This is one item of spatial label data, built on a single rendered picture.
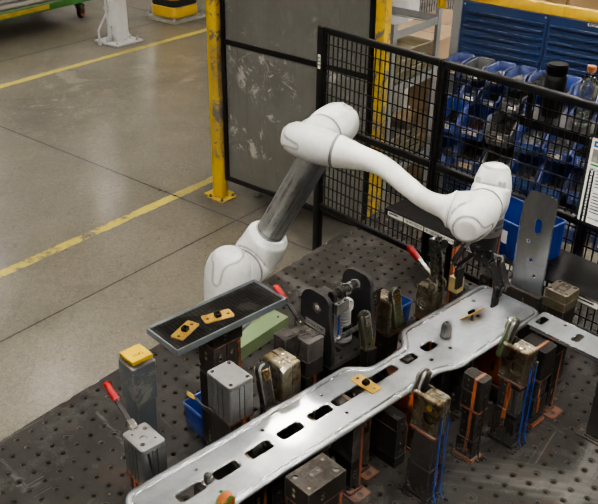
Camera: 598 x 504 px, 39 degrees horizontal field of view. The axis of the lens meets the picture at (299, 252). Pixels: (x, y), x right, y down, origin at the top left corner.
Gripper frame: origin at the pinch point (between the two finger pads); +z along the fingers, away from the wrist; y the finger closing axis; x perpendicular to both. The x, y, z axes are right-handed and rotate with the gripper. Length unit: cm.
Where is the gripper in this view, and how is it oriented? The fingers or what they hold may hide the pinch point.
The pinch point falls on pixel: (476, 293)
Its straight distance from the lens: 255.4
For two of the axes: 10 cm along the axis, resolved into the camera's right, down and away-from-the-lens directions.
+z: -0.2, 8.7, 5.0
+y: 6.8, 3.8, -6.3
